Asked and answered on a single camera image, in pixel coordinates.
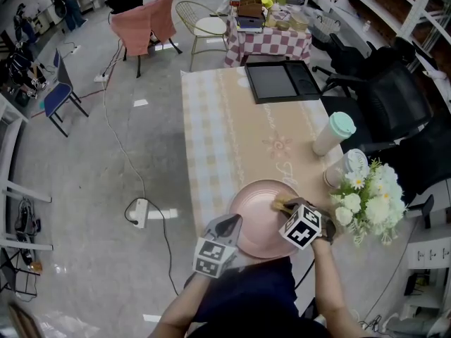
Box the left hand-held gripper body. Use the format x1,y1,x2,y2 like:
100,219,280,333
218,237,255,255
192,234,239,279

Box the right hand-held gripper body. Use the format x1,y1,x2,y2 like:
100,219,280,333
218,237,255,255
278,204,323,251

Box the yellow sponge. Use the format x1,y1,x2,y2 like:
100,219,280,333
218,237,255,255
271,196,295,211

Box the big pink plate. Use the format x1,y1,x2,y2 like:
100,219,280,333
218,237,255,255
228,179,307,259

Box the person's right forearm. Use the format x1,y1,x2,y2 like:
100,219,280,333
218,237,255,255
309,239,371,338

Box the person's left forearm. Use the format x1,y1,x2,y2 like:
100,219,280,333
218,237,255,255
147,275,212,338

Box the person's right hand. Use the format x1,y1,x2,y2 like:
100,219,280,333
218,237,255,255
318,209,337,246

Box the person's dark navy clothing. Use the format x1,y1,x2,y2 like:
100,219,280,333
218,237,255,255
186,257,328,338

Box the cream tumbler mint lid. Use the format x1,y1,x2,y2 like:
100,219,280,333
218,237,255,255
311,111,357,157

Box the white flower bouquet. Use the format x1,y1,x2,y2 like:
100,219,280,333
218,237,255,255
330,158,408,246

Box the beige patterned tablecloth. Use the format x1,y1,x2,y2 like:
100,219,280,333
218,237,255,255
180,67,348,239

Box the black tray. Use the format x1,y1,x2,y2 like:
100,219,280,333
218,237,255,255
245,60,321,104

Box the white cabinet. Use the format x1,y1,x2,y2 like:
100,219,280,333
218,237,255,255
407,237,451,270

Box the black mesh office chair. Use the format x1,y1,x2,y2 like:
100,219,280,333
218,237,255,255
366,114,451,230
311,35,433,151

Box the pink checkered tablecloth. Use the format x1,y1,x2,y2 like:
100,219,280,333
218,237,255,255
224,21,314,69

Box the dark storage box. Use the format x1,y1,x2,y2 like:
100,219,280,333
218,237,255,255
236,15,266,33

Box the gray bag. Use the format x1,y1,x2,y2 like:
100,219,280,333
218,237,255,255
13,197,42,237

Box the white table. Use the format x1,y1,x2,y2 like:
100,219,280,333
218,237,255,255
0,180,54,251

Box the brown wooden box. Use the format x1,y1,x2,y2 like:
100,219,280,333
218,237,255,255
237,0,264,19

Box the black folding stand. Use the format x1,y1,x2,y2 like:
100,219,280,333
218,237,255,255
0,248,40,299

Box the blue chair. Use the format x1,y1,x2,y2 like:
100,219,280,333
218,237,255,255
44,49,89,139

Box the pink cloth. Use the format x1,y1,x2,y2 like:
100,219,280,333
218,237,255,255
111,0,178,58

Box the white shelving rack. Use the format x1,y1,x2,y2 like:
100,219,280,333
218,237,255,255
306,0,451,112

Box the white shelf unit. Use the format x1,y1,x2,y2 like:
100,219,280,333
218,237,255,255
0,93,29,175

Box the black floor box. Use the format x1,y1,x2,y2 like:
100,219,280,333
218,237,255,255
13,89,31,107

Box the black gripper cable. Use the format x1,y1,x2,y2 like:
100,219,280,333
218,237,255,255
294,258,315,290

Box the thin black cable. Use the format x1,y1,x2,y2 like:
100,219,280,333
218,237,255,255
362,220,420,322

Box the white cable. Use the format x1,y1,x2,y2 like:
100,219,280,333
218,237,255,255
101,81,147,200

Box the white wire basket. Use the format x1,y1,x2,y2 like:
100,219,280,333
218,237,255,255
314,15,341,35

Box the red cable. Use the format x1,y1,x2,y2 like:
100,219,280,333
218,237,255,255
30,89,106,119

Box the gold wire chair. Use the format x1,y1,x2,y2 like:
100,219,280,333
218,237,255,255
175,1,228,72

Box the wooden frame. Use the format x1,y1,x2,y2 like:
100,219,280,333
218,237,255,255
6,301,42,338

